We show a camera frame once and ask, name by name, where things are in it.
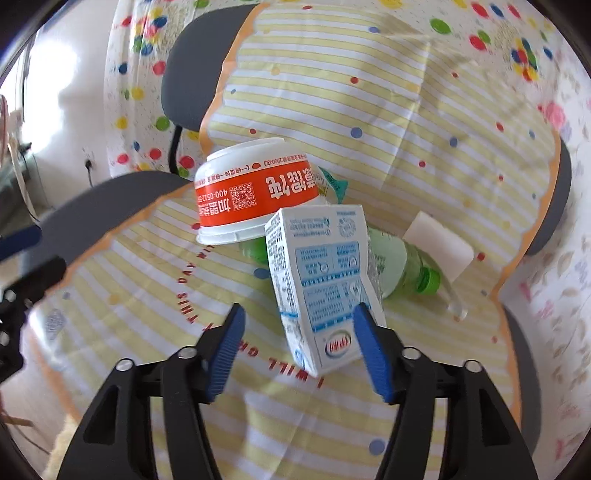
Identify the white wall socket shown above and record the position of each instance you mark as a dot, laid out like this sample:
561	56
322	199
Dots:
87	160

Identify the white blue milk carton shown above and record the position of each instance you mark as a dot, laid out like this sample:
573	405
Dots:
314	277

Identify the white foam block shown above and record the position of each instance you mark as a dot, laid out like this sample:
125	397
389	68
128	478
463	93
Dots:
438	244

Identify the floral print wall sheet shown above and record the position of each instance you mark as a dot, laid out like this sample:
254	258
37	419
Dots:
572	115

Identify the yellow striped dotted plastic sheet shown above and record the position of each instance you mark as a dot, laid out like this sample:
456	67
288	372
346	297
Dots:
369	138

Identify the green tea plastic bottle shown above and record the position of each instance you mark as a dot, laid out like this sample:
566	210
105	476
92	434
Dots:
397	263

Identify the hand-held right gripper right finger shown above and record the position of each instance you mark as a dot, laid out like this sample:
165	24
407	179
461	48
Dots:
371	355

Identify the balloon print plastic sheet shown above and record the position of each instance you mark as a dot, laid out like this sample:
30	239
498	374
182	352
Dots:
138	69

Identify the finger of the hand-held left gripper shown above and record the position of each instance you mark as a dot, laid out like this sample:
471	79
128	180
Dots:
46	274
21	242

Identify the grey padded chair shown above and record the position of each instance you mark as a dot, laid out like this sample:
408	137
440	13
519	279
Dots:
198	69

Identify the white orange paper bowl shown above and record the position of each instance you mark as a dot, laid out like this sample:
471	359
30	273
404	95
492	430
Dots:
258	194

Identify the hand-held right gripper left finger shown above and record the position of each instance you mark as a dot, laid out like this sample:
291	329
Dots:
226	355

